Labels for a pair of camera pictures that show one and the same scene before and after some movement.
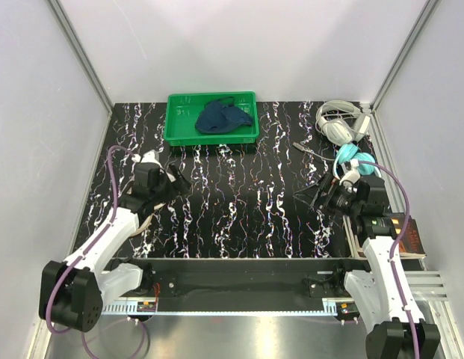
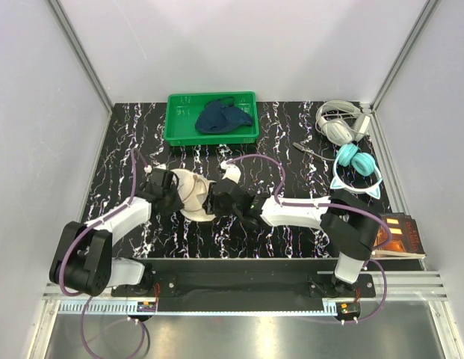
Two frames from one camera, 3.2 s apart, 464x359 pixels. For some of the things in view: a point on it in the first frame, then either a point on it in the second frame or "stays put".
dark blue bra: [222, 116] stays put
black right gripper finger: [325, 183] → [210, 191]
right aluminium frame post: [429, 6] stays put
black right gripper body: [344, 201] → [220, 209]
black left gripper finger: [180, 182] → [178, 204]
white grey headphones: [343, 122] stays put
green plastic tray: [181, 111] stays put
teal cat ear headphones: [350, 151] stays put
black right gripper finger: [313, 197] → [208, 204]
